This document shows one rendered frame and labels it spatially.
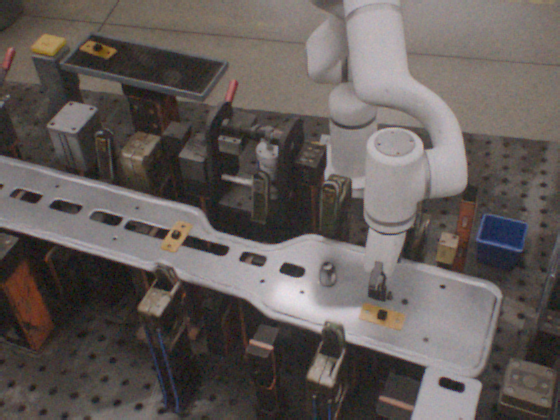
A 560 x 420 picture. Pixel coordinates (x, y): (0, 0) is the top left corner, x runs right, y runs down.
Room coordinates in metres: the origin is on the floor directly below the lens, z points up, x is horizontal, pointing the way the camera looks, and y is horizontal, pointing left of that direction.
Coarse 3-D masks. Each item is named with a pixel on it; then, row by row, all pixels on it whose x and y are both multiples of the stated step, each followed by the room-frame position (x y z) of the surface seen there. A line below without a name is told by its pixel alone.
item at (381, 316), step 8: (368, 304) 0.89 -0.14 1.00; (360, 312) 0.87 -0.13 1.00; (376, 312) 0.87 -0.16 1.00; (384, 312) 0.87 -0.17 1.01; (392, 312) 0.87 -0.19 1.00; (368, 320) 0.86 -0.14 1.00; (376, 320) 0.85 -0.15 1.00; (384, 320) 0.85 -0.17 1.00; (392, 320) 0.85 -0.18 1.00; (400, 320) 0.85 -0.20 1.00; (400, 328) 0.83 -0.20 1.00
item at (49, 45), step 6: (48, 36) 1.63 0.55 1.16; (36, 42) 1.61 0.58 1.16; (42, 42) 1.61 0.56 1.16; (48, 42) 1.61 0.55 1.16; (54, 42) 1.60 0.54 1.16; (60, 42) 1.60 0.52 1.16; (66, 42) 1.62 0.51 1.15; (36, 48) 1.58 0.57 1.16; (42, 48) 1.58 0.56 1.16; (48, 48) 1.58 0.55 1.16; (54, 48) 1.58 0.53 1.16; (48, 54) 1.57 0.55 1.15
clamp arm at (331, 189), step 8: (328, 184) 1.12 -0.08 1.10; (336, 184) 1.12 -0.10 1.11; (328, 192) 1.12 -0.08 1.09; (336, 192) 1.11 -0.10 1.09; (328, 200) 1.11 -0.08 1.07; (336, 200) 1.11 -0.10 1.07; (328, 208) 1.11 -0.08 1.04; (336, 208) 1.11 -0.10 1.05; (320, 216) 1.11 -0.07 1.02; (328, 216) 1.11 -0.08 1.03; (336, 216) 1.10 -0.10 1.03; (320, 224) 1.11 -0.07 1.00; (328, 224) 1.10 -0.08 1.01; (336, 224) 1.10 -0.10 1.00; (328, 232) 1.10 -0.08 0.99
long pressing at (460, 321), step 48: (0, 192) 1.27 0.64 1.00; (48, 192) 1.26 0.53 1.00; (96, 192) 1.25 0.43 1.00; (48, 240) 1.12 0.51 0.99; (96, 240) 1.10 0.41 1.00; (144, 240) 1.09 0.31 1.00; (240, 240) 1.07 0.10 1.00; (288, 240) 1.07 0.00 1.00; (336, 240) 1.06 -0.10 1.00; (240, 288) 0.95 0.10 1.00; (288, 288) 0.94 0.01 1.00; (336, 288) 0.94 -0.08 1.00; (432, 288) 0.92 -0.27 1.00; (480, 288) 0.92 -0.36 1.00; (384, 336) 0.82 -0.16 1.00; (432, 336) 0.81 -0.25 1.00; (480, 336) 0.81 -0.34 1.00
